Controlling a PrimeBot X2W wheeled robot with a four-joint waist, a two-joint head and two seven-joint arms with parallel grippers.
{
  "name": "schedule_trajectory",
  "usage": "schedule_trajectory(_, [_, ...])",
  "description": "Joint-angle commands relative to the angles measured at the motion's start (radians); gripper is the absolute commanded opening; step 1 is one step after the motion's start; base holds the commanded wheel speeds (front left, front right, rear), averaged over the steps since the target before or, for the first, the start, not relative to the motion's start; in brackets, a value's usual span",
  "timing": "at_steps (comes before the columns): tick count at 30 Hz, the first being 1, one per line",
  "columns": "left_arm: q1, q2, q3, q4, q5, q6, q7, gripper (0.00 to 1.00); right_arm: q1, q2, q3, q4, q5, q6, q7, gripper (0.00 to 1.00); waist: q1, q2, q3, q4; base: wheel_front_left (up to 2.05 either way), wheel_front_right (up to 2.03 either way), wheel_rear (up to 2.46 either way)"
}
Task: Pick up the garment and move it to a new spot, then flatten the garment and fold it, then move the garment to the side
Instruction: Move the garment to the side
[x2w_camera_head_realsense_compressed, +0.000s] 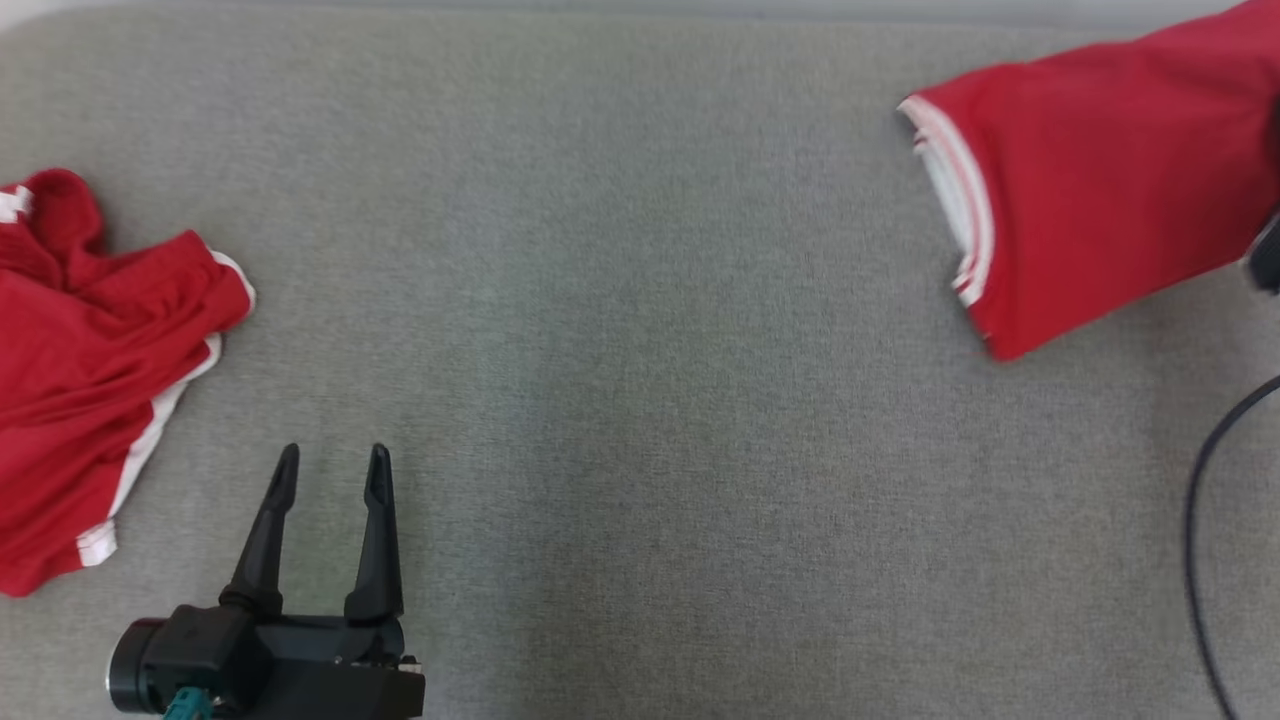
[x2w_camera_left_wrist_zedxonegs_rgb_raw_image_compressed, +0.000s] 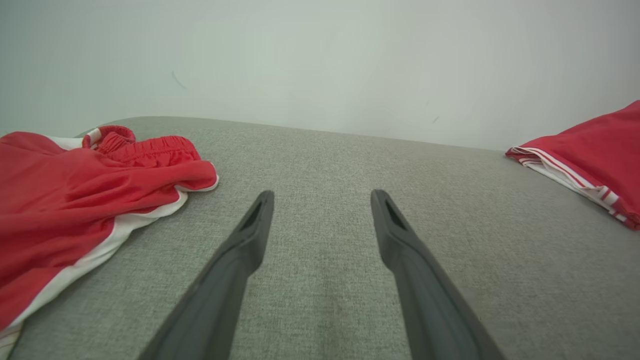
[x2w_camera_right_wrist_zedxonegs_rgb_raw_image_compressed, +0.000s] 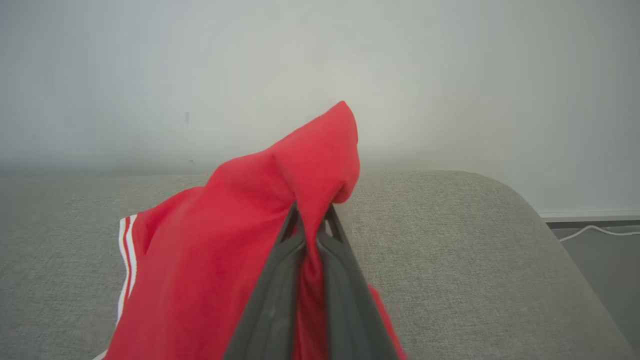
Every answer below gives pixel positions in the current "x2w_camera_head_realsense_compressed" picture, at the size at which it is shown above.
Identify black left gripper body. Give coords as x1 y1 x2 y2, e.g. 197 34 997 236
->
240 612 426 720

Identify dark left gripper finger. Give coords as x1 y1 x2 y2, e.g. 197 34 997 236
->
345 443 405 623
220 443 301 616

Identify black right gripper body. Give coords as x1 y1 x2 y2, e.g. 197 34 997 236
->
1243 205 1280 296

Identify red white basketball jersey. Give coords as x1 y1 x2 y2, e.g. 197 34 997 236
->
897 0 1280 363

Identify red shorts with white stripe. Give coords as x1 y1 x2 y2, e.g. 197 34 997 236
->
0 168 257 599

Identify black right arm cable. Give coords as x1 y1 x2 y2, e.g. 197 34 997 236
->
1184 375 1280 720

